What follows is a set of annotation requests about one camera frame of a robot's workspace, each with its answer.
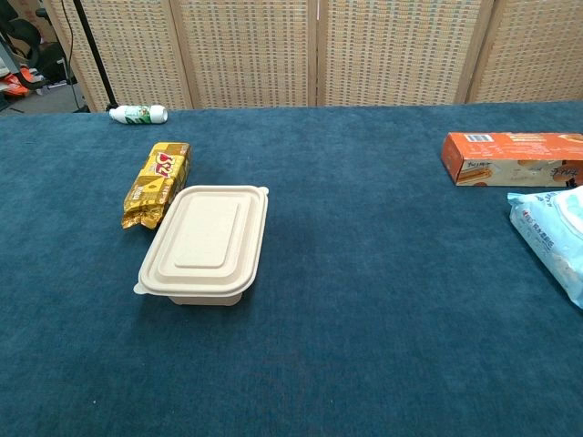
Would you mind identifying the orange snack box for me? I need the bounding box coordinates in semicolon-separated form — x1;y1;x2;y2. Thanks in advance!
440;131;583;188

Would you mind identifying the light blue tissue pack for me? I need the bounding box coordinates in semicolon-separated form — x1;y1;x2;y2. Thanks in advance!
506;185;583;310

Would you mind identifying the beige lidded food container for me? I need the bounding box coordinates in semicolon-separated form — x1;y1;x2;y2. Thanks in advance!
132;184;270;308

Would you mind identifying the gold snack packet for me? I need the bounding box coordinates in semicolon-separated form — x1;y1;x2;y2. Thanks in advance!
120;141;192;231

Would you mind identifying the woven folding screen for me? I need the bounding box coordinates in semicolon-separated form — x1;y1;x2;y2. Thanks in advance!
41;0;583;113

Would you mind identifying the white green plastic bottle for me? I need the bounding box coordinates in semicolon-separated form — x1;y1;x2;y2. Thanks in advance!
108;104;169;125

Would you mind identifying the black tripod stand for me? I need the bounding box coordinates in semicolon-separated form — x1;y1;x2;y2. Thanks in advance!
74;0;119;112

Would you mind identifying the black office chair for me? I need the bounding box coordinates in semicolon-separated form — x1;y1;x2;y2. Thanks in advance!
0;0;78;92

